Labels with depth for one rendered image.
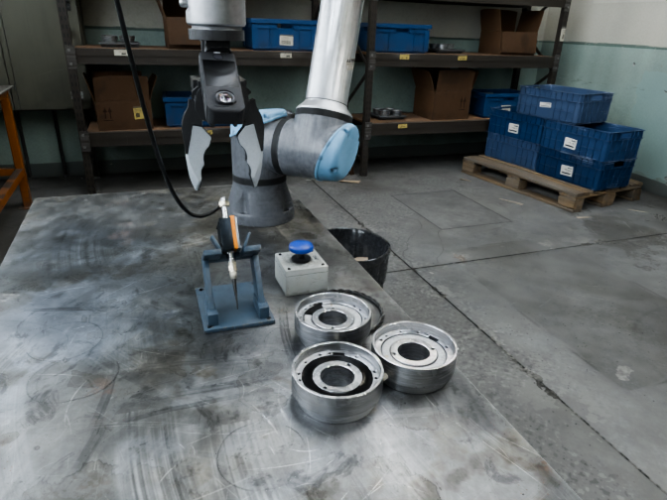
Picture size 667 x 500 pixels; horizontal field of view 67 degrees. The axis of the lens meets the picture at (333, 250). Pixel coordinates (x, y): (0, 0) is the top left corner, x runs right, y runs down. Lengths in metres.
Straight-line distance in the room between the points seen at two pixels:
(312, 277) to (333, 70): 0.43
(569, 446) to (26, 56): 3.97
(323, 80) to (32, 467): 0.78
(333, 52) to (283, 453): 0.75
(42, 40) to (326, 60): 3.41
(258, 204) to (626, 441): 1.43
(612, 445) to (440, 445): 1.41
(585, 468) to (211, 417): 1.40
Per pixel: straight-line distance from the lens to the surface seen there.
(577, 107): 4.30
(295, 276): 0.80
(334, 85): 1.03
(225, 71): 0.68
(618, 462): 1.90
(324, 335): 0.66
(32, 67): 4.33
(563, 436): 1.91
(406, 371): 0.61
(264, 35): 4.12
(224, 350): 0.70
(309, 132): 1.00
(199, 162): 0.73
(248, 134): 0.73
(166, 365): 0.69
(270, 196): 1.08
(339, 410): 0.56
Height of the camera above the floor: 1.20
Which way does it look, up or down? 24 degrees down
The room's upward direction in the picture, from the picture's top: 2 degrees clockwise
